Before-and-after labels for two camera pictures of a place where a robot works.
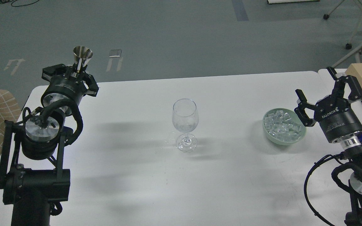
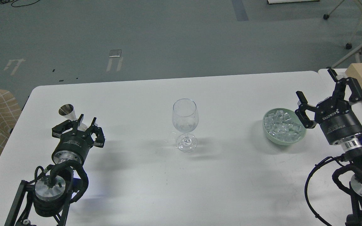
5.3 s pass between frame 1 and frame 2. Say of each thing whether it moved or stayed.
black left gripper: moved
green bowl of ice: stayed
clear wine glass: stayed
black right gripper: stayed
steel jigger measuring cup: moved
